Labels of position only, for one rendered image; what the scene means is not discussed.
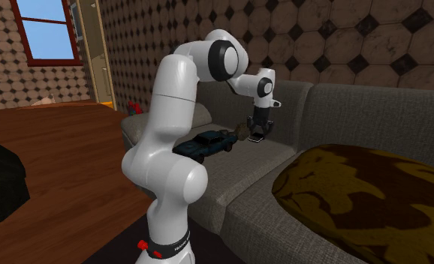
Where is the yellow and brown cushion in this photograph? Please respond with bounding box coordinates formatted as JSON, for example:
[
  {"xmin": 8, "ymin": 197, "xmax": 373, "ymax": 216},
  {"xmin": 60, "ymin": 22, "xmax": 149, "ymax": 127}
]
[{"xmin": 271, "ymin": 143, "xmax": 434, "ymax": 264}]

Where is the black robot stand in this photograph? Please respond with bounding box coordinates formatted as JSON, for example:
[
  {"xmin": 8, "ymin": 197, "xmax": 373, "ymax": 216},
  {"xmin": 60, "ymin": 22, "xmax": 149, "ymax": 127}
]
[{"xmin": 83, "ymin": 213, "xmax": 246, "ymax": 264}]

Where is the dark blue toy car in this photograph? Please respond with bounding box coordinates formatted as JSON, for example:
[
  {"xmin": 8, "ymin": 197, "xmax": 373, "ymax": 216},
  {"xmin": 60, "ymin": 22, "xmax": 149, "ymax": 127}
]
[{"xmin": 172, "ymin": 129, "xmax": 239, "ymax": 164}]

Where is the yellow door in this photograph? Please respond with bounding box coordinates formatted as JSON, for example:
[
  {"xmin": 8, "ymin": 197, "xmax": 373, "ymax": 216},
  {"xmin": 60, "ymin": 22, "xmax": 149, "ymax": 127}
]
[{"xmin": 69, "ymin": 0, "xmax": 118, "ymax": 111}]

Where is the red toy figure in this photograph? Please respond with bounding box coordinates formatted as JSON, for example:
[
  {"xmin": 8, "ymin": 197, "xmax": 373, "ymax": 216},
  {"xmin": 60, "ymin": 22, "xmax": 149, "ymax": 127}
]
[{"xmin": 128, "ymin": 100, "xmax": 144, "ymax": 117}]

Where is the dark bulky furniture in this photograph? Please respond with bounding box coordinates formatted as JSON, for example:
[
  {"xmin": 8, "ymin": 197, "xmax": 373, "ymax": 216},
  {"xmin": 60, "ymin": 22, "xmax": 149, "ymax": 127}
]
[{"xmin": 0, "ymin": 90, "xmax": 32, "ymax": 229}]

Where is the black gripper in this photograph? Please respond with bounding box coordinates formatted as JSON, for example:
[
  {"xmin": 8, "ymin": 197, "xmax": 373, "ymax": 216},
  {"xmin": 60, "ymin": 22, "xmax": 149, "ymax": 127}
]
[{"xmin": 246, "ymin": 106, "xmax": 276, "ymax": 139}]

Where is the red framed window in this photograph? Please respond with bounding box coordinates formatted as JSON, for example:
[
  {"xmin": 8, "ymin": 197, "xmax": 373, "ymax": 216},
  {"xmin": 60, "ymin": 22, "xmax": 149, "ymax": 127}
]
[{"xmin": 8, "ymin": 0, "xmax": 85, "ymax": 68}]

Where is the brown lumpy object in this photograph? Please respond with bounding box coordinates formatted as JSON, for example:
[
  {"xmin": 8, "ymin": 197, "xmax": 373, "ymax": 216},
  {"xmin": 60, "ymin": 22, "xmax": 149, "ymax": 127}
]
[{"xmin": 234, "ymin": 122, "xmax": 252, "ymax": 142}]

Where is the grey fabric sofa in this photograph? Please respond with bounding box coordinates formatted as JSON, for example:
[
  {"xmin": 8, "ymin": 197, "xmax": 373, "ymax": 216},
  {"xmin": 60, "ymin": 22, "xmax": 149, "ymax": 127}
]
[{"xmin": 120, "ymin": 79, "xmax": 434, "ymax": 264}]

